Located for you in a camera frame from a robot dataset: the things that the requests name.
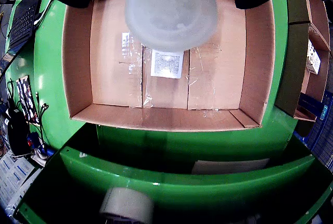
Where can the white plastic bottle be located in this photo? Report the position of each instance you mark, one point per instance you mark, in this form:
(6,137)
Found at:
(171,13)

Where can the divided brown cardboard box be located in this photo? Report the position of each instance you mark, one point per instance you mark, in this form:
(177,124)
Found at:
(291,65)

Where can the shallow brown cardboard tray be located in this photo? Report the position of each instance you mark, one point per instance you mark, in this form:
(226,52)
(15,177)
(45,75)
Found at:
(114,78)

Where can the black laptop keyboard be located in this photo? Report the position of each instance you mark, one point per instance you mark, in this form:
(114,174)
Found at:
(22,23)

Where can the white cow print carton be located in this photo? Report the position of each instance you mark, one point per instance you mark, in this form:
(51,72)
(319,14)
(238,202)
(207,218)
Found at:
(313,57)

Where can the black power strip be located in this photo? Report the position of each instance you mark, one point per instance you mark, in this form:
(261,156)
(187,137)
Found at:
(26,96)

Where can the long white product carton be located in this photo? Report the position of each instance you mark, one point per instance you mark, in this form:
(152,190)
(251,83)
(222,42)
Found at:
(166,65)

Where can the black pouch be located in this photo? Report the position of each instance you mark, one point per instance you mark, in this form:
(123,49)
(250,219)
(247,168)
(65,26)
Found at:
(18,135)

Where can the printed paper sheets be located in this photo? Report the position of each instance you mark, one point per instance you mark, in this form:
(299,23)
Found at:
(13,174)

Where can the green metal shelf unit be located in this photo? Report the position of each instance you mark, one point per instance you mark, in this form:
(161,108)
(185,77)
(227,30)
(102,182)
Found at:
(182,190)

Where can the beige packing tape roll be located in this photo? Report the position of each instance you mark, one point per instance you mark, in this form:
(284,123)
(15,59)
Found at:
(127,205)

